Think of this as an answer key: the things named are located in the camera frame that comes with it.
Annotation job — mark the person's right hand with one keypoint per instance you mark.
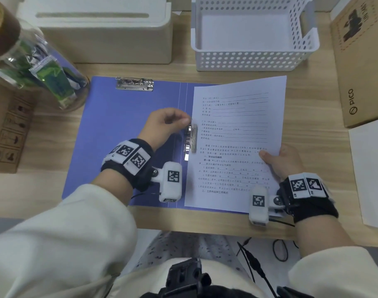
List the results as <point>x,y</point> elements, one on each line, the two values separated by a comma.
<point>286,162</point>

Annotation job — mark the person's left hand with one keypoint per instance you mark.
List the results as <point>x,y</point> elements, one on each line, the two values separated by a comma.
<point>159,125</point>

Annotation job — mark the person's right thumb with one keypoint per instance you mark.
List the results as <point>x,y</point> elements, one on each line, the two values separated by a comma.
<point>269,155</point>

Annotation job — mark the person's left fingers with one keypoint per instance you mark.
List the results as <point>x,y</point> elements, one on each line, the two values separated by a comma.
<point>178,116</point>

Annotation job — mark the metal side lever clip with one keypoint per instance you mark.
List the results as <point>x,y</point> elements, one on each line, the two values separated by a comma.
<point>192,139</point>

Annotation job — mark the printed paper sheet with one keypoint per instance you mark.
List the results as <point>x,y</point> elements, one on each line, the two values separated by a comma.
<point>235,127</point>

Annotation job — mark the person's left forearm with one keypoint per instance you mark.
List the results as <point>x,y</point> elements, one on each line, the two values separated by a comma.
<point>97,187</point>

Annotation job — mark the person's right forearm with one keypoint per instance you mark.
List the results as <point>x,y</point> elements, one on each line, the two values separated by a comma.
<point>319,237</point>

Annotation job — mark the metal top clip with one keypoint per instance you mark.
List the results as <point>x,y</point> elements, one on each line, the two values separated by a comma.
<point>134,84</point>

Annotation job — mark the blue file folder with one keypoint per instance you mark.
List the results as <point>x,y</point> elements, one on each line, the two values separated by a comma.
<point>120,130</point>

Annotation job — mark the black marker wristband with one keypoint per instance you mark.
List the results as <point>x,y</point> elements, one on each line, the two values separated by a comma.
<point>131,156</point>
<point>310,198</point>

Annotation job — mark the white perforated plastic basket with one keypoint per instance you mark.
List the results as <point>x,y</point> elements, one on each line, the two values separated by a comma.
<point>254,55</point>

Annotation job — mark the white slotted box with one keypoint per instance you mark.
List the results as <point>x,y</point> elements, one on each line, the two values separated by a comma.
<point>114,37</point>

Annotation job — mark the blank white paper stack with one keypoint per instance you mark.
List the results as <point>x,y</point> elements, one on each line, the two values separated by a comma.
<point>370,170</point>

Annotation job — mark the flat brown cardboard box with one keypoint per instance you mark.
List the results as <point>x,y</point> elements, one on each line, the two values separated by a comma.
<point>359,74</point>

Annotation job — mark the clear glass jar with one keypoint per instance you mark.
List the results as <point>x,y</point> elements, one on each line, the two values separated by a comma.
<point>61,58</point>

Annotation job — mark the green packets in jar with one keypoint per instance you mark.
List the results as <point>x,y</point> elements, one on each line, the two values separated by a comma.
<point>52,76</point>

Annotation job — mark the cardboard box with handling symbols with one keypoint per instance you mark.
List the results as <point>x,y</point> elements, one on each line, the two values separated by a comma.
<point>12,130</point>

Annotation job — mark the brown jar lid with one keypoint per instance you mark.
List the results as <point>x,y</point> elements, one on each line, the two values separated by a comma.
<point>2,18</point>

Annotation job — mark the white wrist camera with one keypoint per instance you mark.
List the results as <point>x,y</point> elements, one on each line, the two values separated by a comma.
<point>171,179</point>
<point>258,203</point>

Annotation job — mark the black chest mount device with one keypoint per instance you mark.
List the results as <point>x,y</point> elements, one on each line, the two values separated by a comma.
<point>184,276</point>

